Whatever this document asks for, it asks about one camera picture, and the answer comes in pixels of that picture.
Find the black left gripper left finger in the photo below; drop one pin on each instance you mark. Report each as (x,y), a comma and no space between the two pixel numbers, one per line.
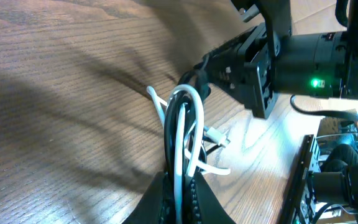
(153,206)

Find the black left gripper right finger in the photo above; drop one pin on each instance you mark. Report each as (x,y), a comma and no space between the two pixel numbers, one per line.
(203,206)

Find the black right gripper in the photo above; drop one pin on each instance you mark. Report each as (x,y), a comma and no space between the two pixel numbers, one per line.
(240,67)

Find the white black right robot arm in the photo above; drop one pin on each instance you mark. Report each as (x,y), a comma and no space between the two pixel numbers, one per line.
(320,65)

